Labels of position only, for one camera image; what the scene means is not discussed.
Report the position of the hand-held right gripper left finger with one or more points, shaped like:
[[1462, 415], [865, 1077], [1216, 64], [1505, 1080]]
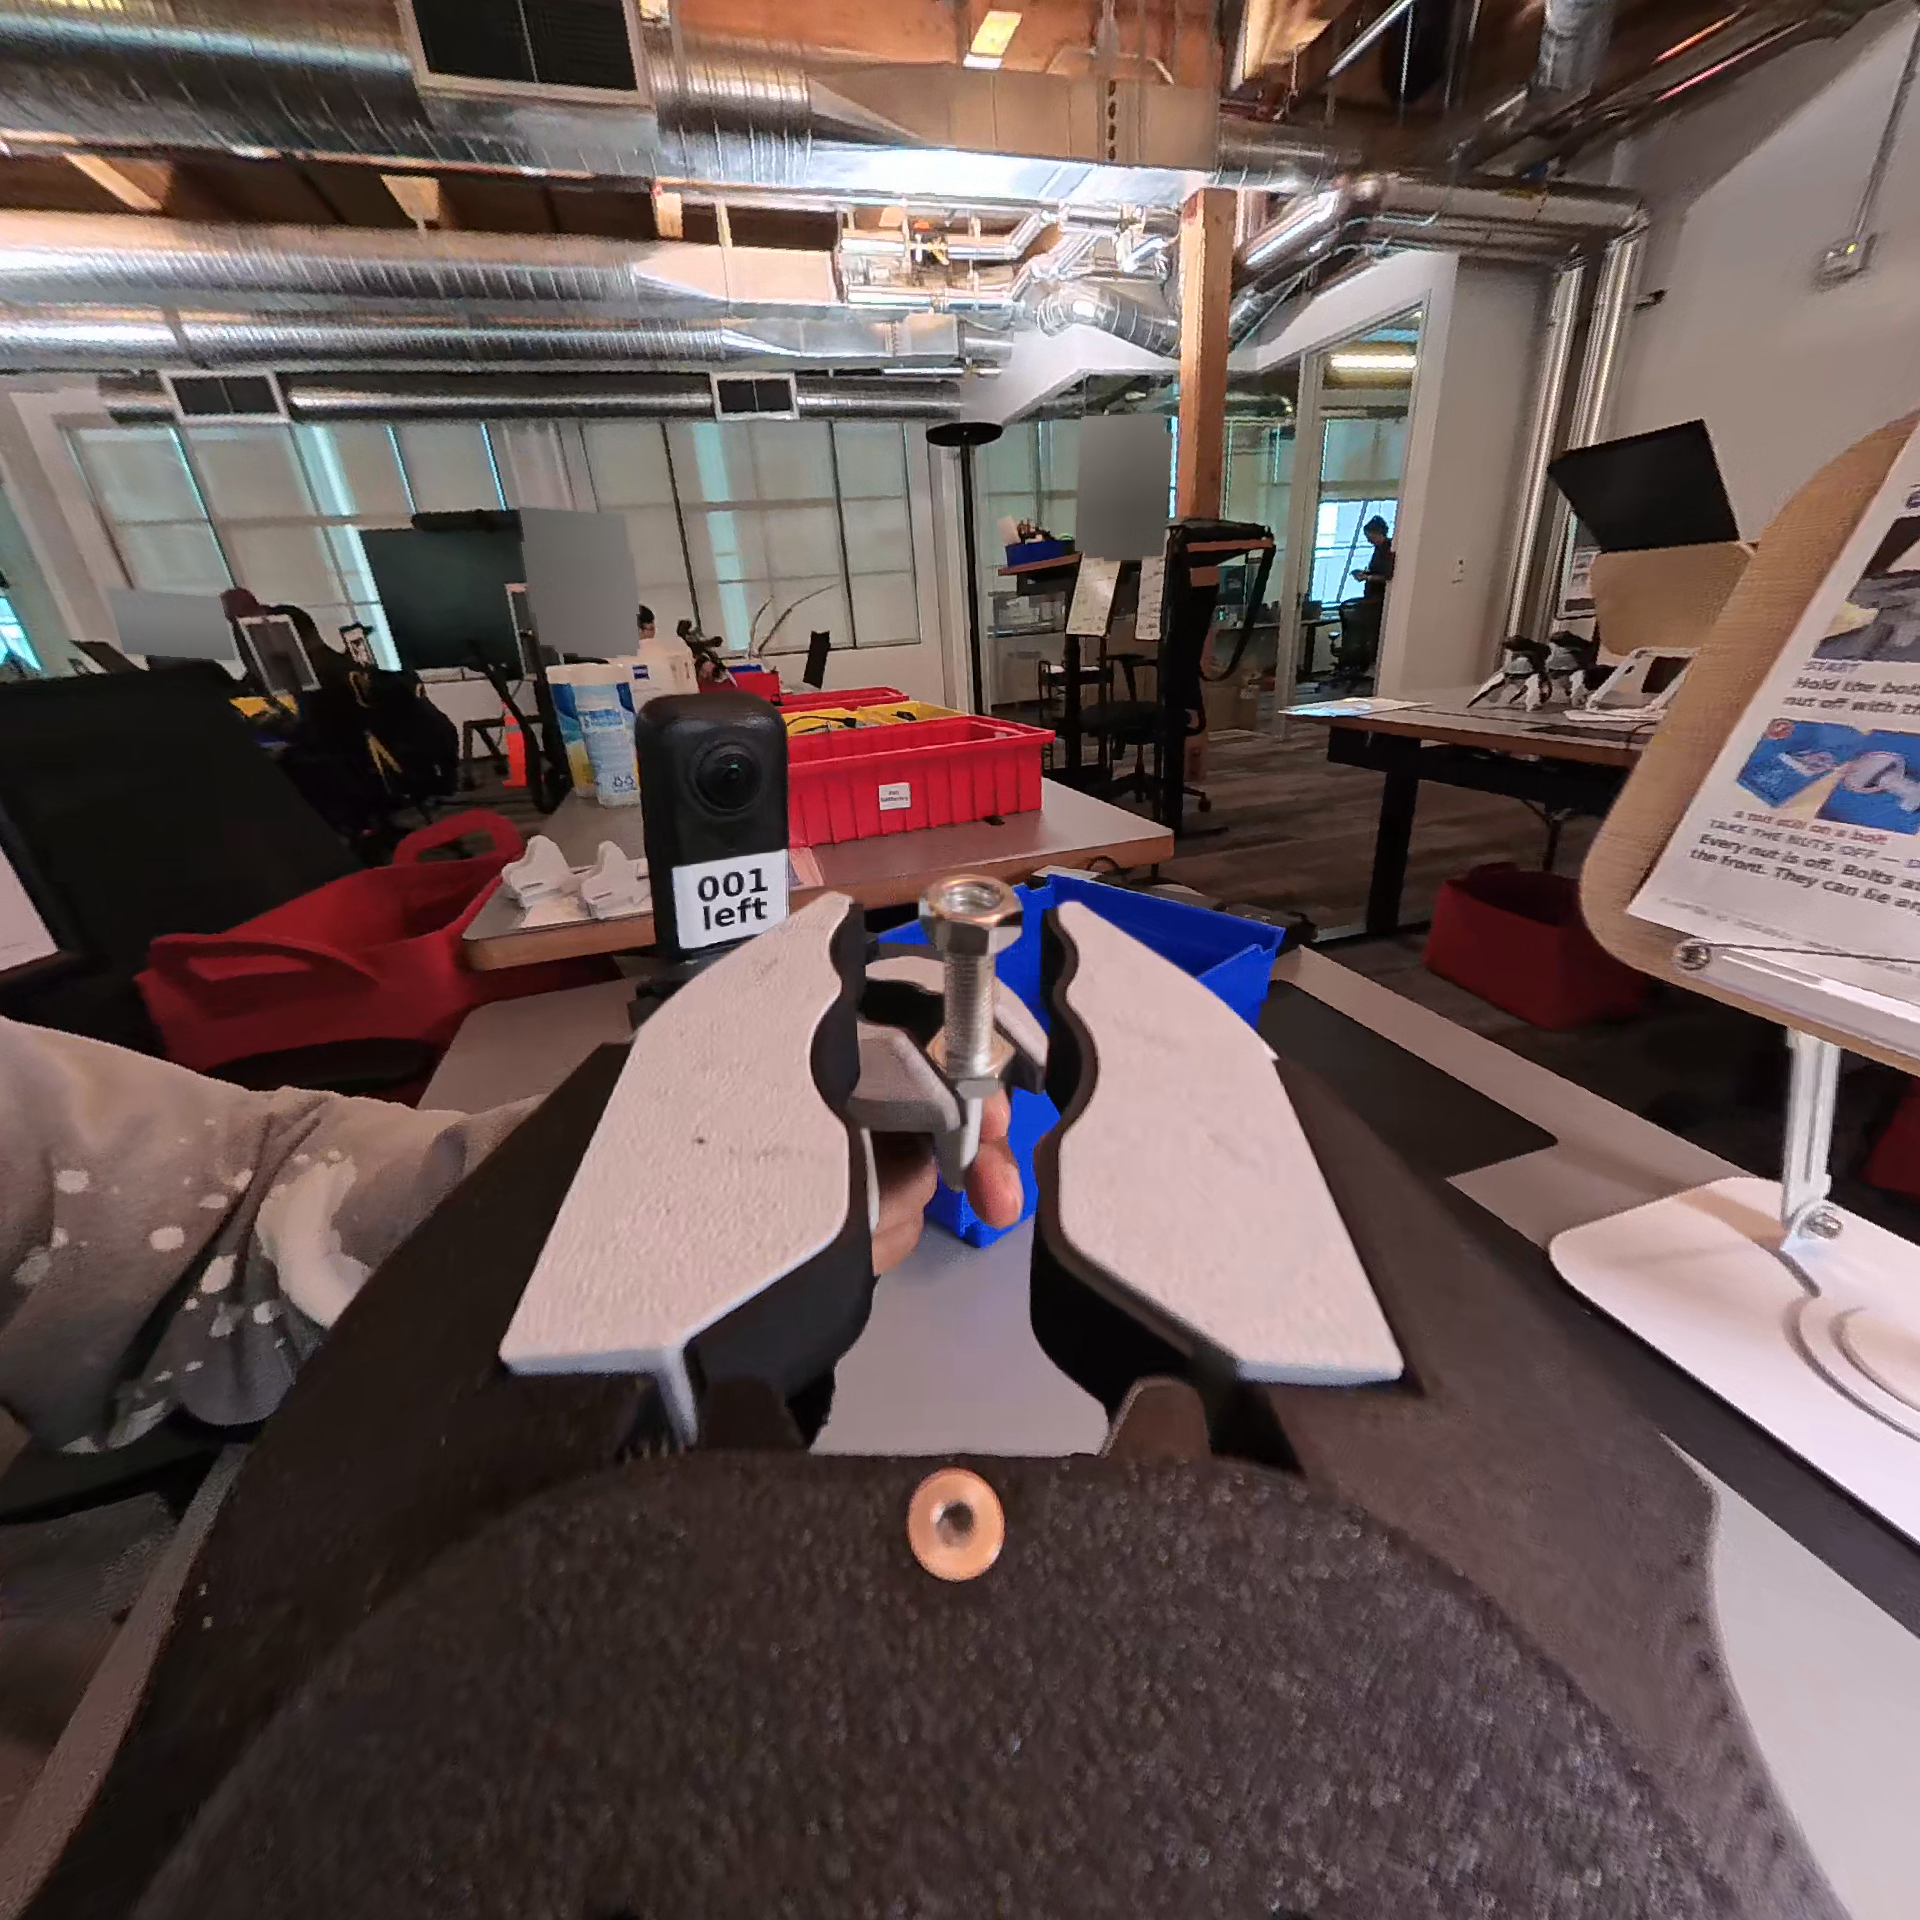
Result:
[[704, 1169]]

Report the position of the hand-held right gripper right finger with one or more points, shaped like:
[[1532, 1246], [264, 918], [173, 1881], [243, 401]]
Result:
[[1200, 1169]]

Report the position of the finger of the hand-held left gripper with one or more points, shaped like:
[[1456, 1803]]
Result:
[[900, 1090], [900, 1002]]

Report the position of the silver hex bolt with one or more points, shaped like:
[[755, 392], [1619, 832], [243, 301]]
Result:
[[970, 983]]

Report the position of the silver hex nut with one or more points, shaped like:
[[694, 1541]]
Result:
[[970, 1063]]

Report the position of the blue plastic bin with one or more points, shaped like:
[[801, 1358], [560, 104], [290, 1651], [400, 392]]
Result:
[[1185, 959]]

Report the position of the person's left forearm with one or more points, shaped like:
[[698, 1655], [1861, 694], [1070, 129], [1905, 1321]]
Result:
[[194, 1230]]

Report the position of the white tissue box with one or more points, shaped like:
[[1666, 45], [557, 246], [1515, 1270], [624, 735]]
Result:
[[663, 674]]

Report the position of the blue white wipes canister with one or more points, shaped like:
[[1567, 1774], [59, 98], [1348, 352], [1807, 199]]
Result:
[[592, 735]]

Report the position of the white charging dock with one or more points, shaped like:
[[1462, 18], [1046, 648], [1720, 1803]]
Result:
[[615, 883], [537, 877]]

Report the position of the yellow plastic bin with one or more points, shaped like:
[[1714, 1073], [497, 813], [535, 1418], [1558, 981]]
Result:
[[900, 717]]

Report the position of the orange traffic cone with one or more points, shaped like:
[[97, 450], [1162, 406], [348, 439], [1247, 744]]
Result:
[[513, 751]]

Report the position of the wooden edged table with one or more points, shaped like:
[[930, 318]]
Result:
[[1094, 842]]

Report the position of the black rectangular device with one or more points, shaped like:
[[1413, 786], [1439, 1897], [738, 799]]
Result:
[[1229, 901]]

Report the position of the black jacket yellow print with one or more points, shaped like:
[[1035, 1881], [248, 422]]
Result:
[[360, 721]]

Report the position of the small black vent grille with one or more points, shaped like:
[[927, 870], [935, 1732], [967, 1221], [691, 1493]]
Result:
[[755, 398], [226, 398]]

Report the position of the red box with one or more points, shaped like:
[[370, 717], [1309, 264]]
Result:
[[1897, 1141], [1528, 944]]

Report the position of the wooden desk black legs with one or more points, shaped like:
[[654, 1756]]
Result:
[[1454, 730]]

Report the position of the black standing desk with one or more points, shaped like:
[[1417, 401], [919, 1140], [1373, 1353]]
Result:
[[1200, 540]]

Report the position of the large black panel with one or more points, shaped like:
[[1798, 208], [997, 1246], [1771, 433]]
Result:
[[150, 826]]

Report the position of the black silver desk tools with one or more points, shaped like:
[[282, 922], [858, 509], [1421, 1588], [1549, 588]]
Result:
[[1528, 672]]

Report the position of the white stand rod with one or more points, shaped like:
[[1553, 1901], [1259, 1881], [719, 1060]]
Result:
[[1812, 1125]]

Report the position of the wooden poster board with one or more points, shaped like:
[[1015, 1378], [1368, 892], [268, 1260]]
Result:
[[1680, 751]]

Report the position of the white tablet stand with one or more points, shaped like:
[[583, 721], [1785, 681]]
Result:
[[1642, 678]]

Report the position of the white black marker board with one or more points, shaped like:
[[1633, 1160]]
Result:
[[22, 915]]

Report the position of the small wooden board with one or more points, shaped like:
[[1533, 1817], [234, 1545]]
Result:
[[1664, 601]]

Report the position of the ceiling vent grille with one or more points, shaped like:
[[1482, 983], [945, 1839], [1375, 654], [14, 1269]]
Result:
[[524, 43]]

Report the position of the small black panel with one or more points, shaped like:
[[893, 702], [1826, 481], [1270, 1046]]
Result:
[[1642, 488]]

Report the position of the black wall screen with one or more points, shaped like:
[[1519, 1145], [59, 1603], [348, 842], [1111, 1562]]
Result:
[[435, 591]]

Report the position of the slim silver ventilation duct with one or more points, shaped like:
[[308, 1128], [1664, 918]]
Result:
[[524, 398]]

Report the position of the wooden support post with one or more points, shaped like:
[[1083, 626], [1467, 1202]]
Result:
[[1206, 347]]

